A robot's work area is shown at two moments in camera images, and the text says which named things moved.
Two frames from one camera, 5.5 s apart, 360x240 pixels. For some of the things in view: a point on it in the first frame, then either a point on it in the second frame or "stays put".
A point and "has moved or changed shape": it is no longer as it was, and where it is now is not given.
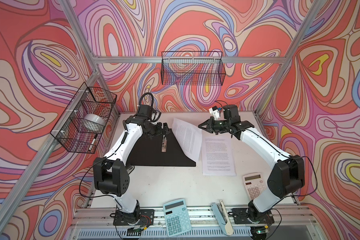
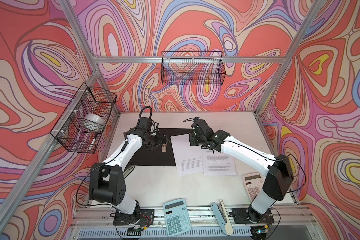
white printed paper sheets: x=217 y=155 stays put
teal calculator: x=176 y=217 stays put
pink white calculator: x=255 y=184 stays put
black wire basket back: x=192 y=68 stays put
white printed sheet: x=190 y=138 has moved or changed shape
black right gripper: x=209 y=126 to x=191 y=138
